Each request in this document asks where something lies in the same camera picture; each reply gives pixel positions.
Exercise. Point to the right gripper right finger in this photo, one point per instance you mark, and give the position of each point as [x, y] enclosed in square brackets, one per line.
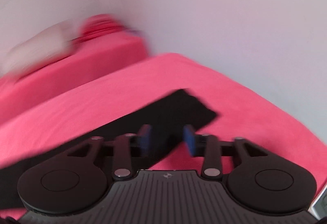
[256, 178]

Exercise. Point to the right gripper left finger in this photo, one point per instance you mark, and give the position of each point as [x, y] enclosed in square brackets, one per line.
[79, 177]

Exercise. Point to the black knit pants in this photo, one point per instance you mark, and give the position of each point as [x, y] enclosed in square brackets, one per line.
[167, 117]

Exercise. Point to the pink near bed cover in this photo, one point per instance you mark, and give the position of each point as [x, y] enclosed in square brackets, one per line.
[243, 113]

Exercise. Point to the pink bed cover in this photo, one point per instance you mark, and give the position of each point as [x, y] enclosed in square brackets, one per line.
[243, 113]
[92, 59]

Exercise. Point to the pink far bed cover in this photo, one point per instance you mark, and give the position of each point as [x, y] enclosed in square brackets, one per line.
[92, 59]

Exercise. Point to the beige embossed pillow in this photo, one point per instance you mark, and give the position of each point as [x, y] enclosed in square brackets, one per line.
[48, 46]

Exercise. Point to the folded red blanket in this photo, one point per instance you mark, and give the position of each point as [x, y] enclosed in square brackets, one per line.
[97, 26]

